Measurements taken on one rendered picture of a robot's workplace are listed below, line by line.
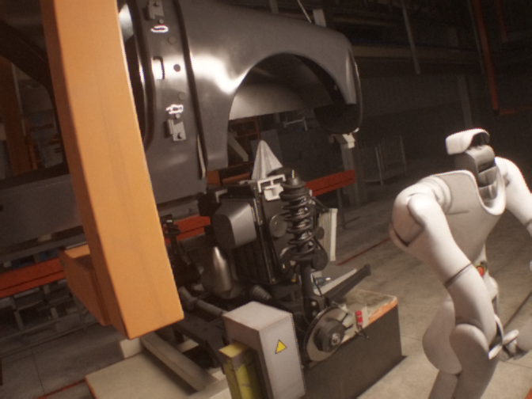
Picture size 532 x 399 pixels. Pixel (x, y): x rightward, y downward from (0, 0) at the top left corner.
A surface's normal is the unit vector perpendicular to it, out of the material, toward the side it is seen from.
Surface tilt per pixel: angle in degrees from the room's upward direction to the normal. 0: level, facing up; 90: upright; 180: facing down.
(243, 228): 90
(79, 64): 90
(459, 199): 89
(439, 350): 90
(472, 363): 103
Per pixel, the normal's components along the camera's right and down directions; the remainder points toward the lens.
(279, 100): 0.54, 0.02
